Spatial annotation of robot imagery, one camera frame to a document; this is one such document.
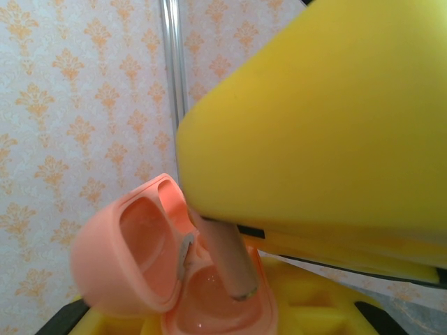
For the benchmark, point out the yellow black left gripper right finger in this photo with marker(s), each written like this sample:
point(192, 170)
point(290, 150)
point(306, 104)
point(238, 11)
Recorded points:
point(314, 307)

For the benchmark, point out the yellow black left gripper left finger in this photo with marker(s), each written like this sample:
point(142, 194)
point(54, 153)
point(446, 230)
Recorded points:
point(104, 326)

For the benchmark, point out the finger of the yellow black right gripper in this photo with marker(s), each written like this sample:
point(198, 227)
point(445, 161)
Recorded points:
point(314, 122)
point(349, 251)

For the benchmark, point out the pink earbud charging case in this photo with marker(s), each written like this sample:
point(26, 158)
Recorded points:
point(104, 244)

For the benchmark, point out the aluminium frame post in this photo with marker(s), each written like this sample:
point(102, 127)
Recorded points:
point(173, 52)

